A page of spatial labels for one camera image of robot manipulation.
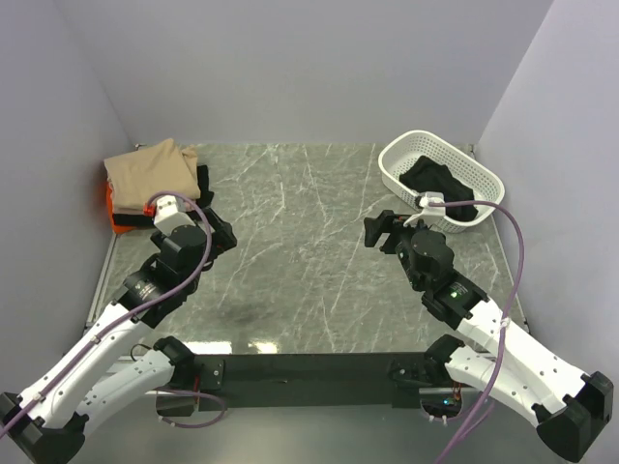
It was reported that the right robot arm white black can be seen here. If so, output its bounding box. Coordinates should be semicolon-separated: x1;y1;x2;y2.
364;210;614;463

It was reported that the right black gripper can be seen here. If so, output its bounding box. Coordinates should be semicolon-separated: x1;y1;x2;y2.
363;210;433;292

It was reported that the folded orange t-shirt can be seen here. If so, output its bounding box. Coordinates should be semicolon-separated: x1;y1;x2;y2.
105;183;153;235

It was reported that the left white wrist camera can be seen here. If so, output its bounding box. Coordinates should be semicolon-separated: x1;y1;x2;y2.
143;195;193;236

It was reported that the aluminium rail frame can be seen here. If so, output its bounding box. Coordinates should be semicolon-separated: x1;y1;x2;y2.
83;233;118;334

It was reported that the folded black t-shirt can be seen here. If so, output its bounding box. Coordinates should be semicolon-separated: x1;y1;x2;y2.
113;164;216;228

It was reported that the black t-shirt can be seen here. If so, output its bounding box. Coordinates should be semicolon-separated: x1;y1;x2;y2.
398;156;475;202
113;164;216;228

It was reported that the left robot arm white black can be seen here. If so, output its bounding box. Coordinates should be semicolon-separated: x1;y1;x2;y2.
1;208;237;463

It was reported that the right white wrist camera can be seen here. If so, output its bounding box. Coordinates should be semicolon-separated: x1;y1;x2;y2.
403;192;446;227

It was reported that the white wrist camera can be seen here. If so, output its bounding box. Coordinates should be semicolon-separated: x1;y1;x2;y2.
143;195;193;236
403;192;446;227

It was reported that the folded beige t-shirt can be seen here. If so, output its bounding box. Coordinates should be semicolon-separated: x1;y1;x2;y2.
103;138;201;215

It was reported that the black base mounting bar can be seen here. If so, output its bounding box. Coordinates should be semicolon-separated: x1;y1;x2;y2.
167;353;453;409

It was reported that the white perforated plastic basket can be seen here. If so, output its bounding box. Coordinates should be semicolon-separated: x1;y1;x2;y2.
378;130;505;233

